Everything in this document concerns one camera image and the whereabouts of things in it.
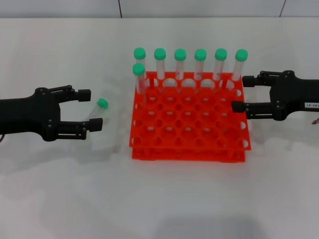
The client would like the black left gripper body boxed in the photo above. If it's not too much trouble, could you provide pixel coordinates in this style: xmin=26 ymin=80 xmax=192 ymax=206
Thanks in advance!
xmin=0 ymin=87 xmax=62 ymax=143

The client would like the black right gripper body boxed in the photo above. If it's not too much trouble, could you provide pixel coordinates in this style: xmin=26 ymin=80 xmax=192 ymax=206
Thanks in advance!
xmin=269 ymin=70 xmax=319 ymax=122

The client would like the clear tube green cap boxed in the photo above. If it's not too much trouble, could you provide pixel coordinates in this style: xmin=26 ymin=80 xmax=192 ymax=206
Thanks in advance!
xmin=174 ymin=48 xmax=187 ymax=93
xmin=194 ymin=48 xmax=207 ymax=92
xmin=133 ymin=47 xmax=148 ymax=89
xmin=225 ymin=49 xmax=249 ymax=89
xmin=87 ymin=98 xmax=109 ymax=120
xmin=132 ymin=63 xmax=147 ymax=108
xmin=213 ymin=48 xmax=228 ymax=92
xmin=154 ymin=48 xmax=167 ymax=94

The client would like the orange test tube rack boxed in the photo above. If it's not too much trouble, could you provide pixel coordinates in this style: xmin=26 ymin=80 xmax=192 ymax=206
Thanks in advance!
xmin=129 ymin=71 xmax=252 ymax=162

